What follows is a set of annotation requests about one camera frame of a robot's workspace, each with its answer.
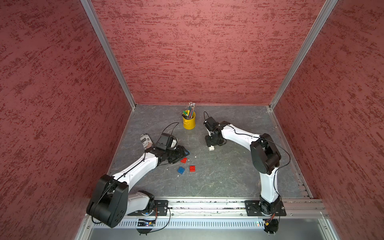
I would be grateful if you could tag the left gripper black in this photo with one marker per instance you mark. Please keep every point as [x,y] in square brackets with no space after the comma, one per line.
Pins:
[181,154]

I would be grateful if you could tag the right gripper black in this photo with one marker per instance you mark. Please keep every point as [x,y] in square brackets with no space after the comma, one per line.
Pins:
[209,143]

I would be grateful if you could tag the blue small lego brick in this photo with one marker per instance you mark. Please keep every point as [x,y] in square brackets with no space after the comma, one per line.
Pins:
[181,170]

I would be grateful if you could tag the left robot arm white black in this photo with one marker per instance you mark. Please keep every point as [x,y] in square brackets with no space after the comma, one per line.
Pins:
[111,199]

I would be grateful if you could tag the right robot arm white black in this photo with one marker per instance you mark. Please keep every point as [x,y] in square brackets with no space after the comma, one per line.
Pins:
[265,158]

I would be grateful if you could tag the yellow pen cup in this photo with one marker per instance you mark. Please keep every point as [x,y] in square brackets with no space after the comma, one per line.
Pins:
[189,123]

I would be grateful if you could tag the small striped can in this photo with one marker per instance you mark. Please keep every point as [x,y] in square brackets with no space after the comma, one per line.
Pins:
[146,141]

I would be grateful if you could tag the pens bundle in cup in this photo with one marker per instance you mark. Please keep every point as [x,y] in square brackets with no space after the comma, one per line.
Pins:
[189,109]

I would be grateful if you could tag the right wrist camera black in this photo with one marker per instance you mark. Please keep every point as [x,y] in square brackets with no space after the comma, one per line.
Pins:
[211,124]

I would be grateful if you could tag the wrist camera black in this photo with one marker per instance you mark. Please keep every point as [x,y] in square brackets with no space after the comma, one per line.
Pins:
[166,142]
[211,124]

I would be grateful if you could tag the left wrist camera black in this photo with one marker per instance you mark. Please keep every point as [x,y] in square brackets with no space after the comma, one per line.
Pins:
[166,142]

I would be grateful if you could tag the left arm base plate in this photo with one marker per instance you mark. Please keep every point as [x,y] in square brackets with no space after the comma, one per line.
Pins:
[159,208]

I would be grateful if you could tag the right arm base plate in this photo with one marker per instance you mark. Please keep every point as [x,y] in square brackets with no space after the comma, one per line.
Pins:
[256,209]

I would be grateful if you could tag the white slotted cable duct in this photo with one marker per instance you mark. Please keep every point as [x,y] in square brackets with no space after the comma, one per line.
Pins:
[236,224]

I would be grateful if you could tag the right aluminium corner post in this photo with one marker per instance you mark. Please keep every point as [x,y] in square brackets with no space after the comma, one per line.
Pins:
[317,26]

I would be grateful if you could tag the aluminium corner post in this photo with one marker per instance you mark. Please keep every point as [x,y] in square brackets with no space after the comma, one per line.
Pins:
[95,22]
[317,26]

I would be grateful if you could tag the aluminium front rail frame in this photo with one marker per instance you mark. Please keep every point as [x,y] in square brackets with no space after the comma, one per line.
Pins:
[306,219]

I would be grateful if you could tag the left aluminium corner post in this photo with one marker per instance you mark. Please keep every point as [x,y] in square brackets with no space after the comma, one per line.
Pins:
[95,22]

